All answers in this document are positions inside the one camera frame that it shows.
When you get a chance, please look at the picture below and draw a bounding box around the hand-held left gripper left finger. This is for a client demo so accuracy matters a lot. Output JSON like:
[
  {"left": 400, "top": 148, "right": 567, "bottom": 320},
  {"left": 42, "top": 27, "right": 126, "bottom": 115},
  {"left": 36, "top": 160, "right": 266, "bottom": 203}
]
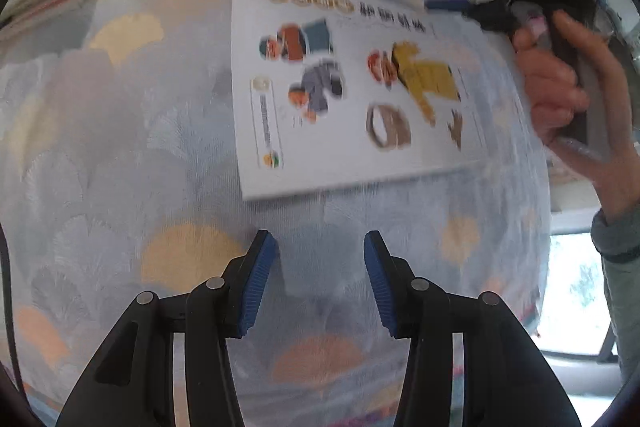
[{"left": 55, "top": 229, "right": 278, "bottom": 427}]

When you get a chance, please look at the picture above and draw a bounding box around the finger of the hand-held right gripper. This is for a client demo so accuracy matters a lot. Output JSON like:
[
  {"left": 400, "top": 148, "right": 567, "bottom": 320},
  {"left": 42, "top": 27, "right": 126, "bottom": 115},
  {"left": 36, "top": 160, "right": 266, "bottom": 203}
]
[{"left": 424, "top": 0, "right": 516, "bottom": 32}]

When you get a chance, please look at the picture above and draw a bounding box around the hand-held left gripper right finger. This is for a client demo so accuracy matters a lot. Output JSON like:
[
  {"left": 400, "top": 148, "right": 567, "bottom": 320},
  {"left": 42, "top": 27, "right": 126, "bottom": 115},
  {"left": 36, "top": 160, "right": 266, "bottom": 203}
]
[{"left": 363, "top": 229, "right": 583, "bottom": 427}]

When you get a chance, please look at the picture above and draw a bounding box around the white book with cartoon figures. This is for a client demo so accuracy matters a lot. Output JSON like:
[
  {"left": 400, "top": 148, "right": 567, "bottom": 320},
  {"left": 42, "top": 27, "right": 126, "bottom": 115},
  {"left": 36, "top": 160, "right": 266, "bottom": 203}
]
[{"left": 231, "top": 0, "right": 543, "bottom": 202}]

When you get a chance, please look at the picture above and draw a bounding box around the person's right forearm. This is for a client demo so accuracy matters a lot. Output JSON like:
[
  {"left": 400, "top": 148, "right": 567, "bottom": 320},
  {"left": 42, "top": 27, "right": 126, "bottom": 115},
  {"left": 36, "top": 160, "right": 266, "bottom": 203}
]
[{"left": 590, "top": 207, "right": 640, "bottom": 383}]

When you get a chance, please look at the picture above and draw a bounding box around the person's right hand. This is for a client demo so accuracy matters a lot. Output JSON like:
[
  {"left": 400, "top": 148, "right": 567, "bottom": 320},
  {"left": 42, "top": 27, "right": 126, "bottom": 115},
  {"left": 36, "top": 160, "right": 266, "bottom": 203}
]
[{"left": 512, "top": 12, "right": 636, "bottom": 223}]

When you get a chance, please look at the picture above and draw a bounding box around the grey fan-patterned rug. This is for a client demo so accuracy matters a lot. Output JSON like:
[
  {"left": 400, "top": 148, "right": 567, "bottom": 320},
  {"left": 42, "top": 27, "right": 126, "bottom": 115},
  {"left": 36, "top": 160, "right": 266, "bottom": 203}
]
[{"left": 0, "top": 0, "right": 553, "bottom": 427}]

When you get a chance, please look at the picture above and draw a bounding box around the dark framed window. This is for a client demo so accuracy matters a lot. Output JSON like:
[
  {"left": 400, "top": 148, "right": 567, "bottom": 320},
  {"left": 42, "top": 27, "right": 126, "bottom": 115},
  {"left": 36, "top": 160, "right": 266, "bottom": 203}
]
[{"left": 537, "top": 232, "right": 621, "bottom": 363}]

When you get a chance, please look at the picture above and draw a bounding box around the black cable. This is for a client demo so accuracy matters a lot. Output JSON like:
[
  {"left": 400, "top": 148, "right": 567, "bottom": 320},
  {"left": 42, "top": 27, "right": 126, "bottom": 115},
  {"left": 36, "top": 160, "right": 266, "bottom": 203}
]
[{"left": 0, "top": 222, "right": 28, "bottom": 400}]

